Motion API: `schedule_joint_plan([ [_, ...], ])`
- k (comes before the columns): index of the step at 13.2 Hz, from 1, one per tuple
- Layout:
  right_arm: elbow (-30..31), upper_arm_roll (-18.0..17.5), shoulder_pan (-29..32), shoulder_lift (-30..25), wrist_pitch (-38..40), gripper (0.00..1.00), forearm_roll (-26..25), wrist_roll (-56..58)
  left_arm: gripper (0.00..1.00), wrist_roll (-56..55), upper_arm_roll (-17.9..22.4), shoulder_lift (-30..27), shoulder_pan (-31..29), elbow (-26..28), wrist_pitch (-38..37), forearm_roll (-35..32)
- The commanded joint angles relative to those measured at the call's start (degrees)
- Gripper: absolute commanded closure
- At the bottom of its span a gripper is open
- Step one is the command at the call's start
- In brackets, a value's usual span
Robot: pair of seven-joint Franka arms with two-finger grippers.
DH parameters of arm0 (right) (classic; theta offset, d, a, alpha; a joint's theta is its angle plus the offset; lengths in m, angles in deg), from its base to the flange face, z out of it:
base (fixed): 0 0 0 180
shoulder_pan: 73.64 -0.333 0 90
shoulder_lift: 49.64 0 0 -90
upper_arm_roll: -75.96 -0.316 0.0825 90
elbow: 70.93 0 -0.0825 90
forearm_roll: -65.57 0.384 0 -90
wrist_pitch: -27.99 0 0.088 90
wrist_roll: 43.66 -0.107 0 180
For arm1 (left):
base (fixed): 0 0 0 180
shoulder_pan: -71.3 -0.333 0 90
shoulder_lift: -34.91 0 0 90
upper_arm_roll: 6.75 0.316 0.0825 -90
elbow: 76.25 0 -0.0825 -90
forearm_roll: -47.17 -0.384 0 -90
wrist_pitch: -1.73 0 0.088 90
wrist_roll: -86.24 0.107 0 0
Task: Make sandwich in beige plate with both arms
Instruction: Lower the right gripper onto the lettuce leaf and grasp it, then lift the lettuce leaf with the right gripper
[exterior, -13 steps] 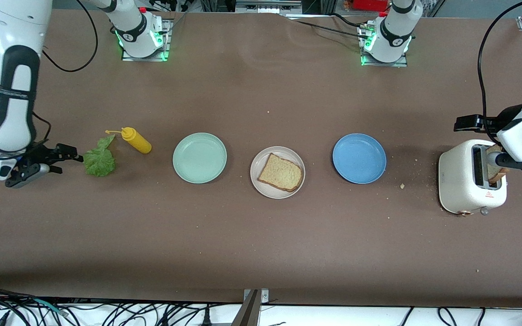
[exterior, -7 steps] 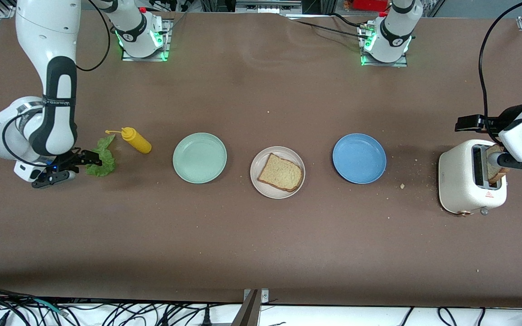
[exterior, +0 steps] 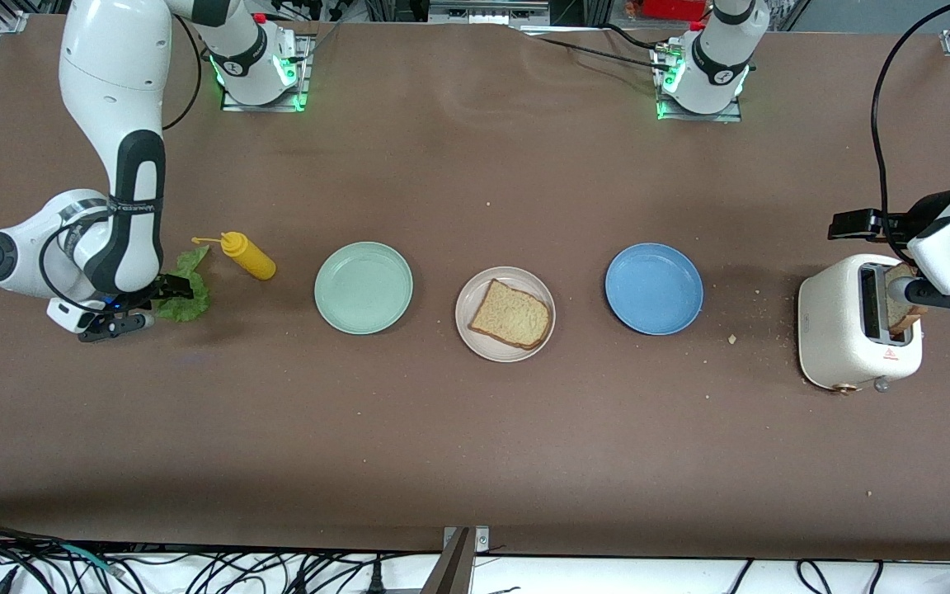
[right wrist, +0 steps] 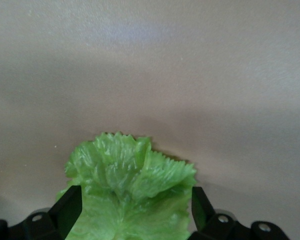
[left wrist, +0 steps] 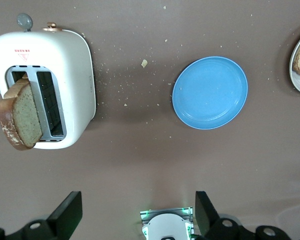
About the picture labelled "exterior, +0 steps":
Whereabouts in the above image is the teal floor cable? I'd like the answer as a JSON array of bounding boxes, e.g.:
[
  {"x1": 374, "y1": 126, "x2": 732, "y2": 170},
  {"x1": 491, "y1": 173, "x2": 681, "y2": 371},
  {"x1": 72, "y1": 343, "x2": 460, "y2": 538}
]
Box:
[{"x1": 59, "y1": 543, "x2": 125, "y2": 576}]

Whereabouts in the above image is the yellow mustard squeeze bottle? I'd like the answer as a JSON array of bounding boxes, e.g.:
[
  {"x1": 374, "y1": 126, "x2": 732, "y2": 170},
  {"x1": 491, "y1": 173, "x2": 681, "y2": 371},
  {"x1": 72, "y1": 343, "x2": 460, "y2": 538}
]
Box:
[{"x1": 192, "y1": 232, "x2": 277, "y2": 281}]

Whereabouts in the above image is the blue plate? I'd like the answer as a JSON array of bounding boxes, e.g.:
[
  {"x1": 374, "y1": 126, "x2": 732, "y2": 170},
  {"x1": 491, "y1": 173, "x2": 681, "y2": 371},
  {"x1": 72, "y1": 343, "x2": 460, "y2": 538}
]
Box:
[{"x1": 604, "y1": 243, "x2": 704, "y2": 336}]

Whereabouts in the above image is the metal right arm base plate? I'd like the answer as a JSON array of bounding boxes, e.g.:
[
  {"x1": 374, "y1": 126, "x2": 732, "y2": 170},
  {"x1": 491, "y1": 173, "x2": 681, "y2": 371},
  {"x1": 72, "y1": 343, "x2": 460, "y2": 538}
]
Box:
[{"x1": 221, "y1": 33, "x2": 312, "y2": 112}]

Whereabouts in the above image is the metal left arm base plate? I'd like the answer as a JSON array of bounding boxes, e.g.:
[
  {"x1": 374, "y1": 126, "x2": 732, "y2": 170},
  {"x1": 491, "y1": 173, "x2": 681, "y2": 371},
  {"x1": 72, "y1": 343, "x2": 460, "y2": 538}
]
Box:
[{"x1": 655, "y1": 41, "x2": 744, "y2": 123}]

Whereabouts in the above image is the dark crust bread slice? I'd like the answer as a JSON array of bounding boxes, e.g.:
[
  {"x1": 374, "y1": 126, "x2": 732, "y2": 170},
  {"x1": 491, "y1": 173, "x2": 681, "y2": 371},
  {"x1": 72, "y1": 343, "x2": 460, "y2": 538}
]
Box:
[{"x1": 886, "y1": 262, "x2": 929, "y2": 335}]

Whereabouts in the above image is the mint green plate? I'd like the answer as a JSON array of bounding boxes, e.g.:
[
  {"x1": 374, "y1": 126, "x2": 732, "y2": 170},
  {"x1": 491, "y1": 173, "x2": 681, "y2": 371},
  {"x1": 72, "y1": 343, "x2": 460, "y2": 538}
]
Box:
[{"x1": 314, "y1": 241, "x2": 414, "y2": 336}]

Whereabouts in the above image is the red box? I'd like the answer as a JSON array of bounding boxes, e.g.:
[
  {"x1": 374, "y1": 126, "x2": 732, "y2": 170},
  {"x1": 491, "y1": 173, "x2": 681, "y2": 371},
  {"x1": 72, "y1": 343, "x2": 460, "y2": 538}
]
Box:
[{"x1": 638, "y1": 0, "x2": 711, "y2": 21}]

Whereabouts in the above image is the black base cable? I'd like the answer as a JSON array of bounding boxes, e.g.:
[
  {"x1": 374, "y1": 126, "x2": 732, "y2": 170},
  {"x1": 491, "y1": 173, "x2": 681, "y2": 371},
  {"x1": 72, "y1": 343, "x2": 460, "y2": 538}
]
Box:
[
  {"x1": 603, "y1": 22, "x2": 664, "y2": 50},
  {"x1": 534, "y1": 35, "x2": 664, "y2": 70}
]

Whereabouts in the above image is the light brown bread slice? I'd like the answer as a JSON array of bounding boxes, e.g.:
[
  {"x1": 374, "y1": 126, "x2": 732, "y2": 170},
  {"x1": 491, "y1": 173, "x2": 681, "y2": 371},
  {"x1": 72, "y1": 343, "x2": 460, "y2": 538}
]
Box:
[{"x1": 468, "y1": 279, "x2": 553, "y2": 351}]

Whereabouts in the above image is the green lettuce leaf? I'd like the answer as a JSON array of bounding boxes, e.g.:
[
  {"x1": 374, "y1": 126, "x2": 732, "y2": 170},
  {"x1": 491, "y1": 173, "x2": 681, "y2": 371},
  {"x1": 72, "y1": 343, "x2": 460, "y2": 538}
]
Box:
[{"x1": 153, "y1": 246, "x2": 213, "y2": 323}]

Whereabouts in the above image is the aluminium profile post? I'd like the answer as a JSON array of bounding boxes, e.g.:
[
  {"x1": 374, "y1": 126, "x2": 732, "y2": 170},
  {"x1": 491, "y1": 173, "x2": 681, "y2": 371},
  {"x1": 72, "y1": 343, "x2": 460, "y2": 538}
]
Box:
[{"x1": 421, "y1": 526, "x2": 491, "y2": 594}]

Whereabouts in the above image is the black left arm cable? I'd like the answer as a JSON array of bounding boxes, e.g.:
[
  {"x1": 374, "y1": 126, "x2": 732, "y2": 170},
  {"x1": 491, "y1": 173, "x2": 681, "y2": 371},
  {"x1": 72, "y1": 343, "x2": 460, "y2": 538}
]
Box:
[{"x1": 871, "y1": 0, "x2": 950, "y2": 248}]

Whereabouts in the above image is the grey metal frame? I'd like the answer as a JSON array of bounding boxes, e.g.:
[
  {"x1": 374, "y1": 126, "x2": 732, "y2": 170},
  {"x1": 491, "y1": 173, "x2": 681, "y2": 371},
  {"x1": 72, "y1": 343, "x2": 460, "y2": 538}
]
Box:
[{"x1": 428, "y1": 0, "x2": 552, "y2": 26}]

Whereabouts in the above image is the white toaster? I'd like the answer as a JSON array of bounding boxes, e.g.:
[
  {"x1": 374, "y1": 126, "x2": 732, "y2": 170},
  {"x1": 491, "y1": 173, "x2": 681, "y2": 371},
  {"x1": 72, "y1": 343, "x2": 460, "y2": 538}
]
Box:
[{"x1": 798, "y1": 253, "x2": 924, "y2": 394}]

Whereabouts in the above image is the beige plate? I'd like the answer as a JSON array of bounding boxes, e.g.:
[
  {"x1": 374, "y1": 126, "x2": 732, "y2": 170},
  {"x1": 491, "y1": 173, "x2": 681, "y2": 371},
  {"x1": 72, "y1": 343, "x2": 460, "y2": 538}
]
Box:
[{"x1": 454, "y1": 266, "x2": 557, "y2": 363}]

